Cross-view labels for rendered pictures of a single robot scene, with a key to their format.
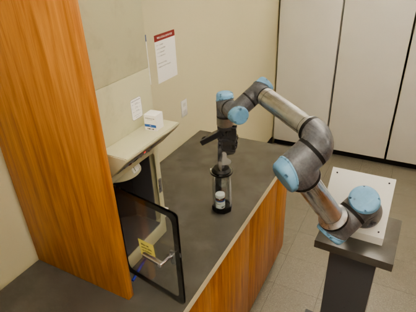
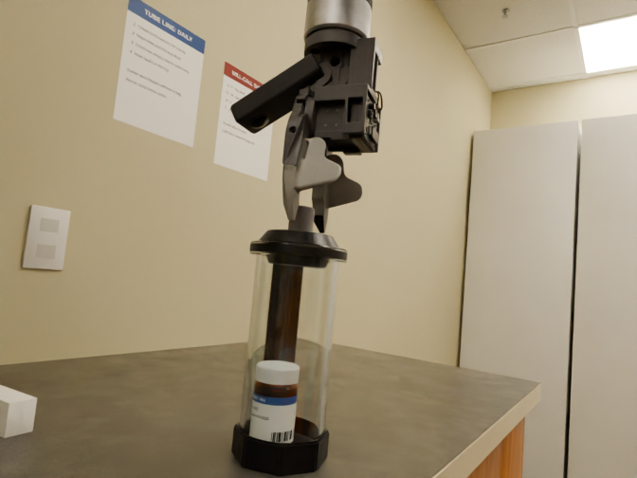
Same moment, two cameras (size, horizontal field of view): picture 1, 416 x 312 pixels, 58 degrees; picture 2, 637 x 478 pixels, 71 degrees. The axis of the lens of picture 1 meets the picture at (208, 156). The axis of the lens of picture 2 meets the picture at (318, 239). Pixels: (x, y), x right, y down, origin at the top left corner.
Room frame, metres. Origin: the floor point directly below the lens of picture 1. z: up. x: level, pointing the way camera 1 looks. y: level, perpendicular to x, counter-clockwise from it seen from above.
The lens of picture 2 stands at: (1.03, -0.13, 1.13)
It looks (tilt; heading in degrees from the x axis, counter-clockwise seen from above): 5 degrees up; 6
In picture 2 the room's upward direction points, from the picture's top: 5 degrees clockwise
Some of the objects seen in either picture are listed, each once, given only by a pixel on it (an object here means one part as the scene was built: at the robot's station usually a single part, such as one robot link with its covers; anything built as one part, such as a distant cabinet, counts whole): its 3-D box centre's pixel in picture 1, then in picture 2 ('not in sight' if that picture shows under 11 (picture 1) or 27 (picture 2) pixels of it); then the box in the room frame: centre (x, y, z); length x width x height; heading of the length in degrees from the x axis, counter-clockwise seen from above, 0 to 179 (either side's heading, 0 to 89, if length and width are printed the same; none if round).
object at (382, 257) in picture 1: (359, 233); not in sight; (1.32, -0.68, 0.92); 0.32 x 0.32 x 0.04; 59
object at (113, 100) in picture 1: (110, 169); not in sight; (1.29, 0.39, 1.33); 0.32 x 0.25 x 0.77; 151
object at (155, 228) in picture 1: (148, 245); not in sight; (0.99, 0.22, 1.19); 0.30 x 0.01 x 0.40; 52
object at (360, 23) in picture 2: (225, 121); (337, 31); (1.52, -0.08, 1.42); 0.08 x 0.08 x 0.05
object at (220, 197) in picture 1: (221, 188); (290, 343); (1.52, -0.06, 1.06); 0.11 x 0.11 x 0.21
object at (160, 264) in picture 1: (156, 257); not in sight; (0.92, 0.18, 1.20); 0.10 x 0.05 x 0.03; 52
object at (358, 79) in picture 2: (226, 137); (337, 98); (1.51, -0.09, 1.34); 0.09 x 0.08 x 0.12; 76
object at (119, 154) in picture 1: (143, 148); not in sight; (1.20, 0.23, 1.46); 0.32 x 0.11 x 0.10; 151
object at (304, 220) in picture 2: (221, 168); (300, 236); (1.52, -0.06, 1.18); 0.09 x 0.09 x 0.07
